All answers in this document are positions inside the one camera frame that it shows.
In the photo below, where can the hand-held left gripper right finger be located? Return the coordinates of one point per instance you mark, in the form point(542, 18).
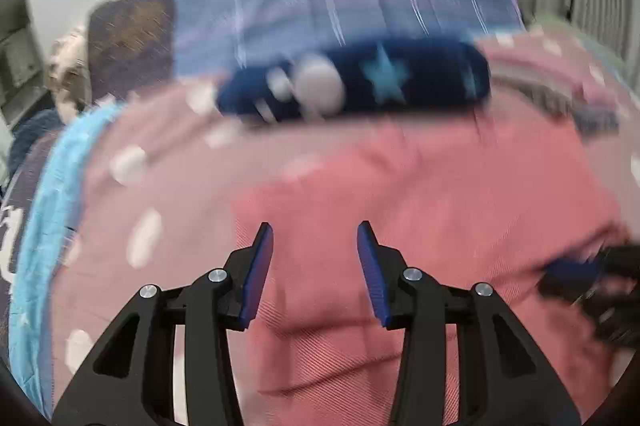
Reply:
point(372, 276)

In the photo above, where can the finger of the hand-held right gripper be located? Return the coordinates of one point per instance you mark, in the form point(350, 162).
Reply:
point(572, 272)

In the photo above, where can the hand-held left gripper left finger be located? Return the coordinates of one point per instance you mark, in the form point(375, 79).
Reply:
point(257, 276)

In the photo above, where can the coral pink garment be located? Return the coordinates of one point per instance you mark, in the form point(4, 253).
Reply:
point(450, 206)

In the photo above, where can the pink dotted blanket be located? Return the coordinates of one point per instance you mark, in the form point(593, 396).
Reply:
point(165, 186)

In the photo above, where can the folded grey garment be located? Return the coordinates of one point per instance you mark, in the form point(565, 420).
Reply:
point(565, 103)

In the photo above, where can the navy star-print cloth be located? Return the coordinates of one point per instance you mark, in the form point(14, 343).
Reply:
point(430, 76)

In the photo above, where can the light blue blanket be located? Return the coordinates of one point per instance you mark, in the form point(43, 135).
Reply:
point(45, 216)

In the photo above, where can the green pillow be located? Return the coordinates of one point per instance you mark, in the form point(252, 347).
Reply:
point(550, 22)

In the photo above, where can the dark brown patterned cushion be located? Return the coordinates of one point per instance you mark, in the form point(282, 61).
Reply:
point(130, 36)

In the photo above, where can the beige plush toy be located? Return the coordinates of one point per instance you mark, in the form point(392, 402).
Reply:
point(67, 71)

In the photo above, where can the white shelf unit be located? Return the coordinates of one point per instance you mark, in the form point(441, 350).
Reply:
point(20, 56)

